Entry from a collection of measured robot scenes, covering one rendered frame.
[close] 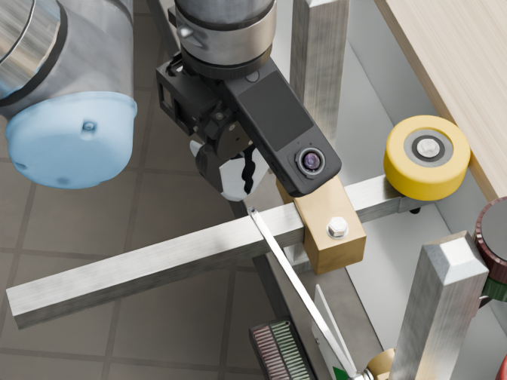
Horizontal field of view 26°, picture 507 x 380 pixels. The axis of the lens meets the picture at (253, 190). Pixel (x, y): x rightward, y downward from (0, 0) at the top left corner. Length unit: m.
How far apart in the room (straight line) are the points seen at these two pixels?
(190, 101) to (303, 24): 0.11
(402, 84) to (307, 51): 0.47
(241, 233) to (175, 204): 1.04
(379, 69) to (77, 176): 0.80
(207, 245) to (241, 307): 0.94
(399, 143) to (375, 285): 0.29
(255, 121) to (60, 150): 0.24
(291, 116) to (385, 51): 0.54
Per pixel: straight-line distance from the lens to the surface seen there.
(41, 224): 2.10
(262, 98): 0.85
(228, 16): 0.78
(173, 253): 1.04
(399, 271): 1.31
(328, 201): 1.06
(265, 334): 1.17
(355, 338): 1.18
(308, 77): 0.93
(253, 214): 0.96
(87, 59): 0.65
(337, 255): 1.05
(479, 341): 1.28
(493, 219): 0.78
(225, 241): 1.05
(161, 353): 1.94
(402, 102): 1.38
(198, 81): 0.89
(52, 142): 0.64
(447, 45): 1.15
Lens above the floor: 1.76
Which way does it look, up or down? 57 degrees down
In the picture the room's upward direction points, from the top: straight up
